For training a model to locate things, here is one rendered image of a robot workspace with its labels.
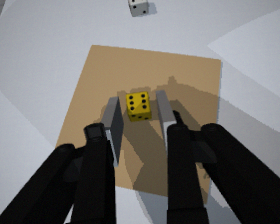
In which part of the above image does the tan flat mat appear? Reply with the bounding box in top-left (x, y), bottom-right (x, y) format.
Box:
top-left (55, 45), bottom-right (221, 197)

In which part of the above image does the yellow die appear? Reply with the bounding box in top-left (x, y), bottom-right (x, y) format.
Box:
top-left (125, 91), bottom-right (152, 122)

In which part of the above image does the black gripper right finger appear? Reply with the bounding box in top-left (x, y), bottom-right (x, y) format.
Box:
top-left (155, 90), bottom-right (280, 224)

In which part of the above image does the white die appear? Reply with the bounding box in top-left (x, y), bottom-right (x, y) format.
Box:
top-left (128, 0), bottom-right (148, 17)

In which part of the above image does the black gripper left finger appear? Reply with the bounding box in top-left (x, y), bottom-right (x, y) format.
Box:
top-left (0, 96), bottom-right (124, 224)

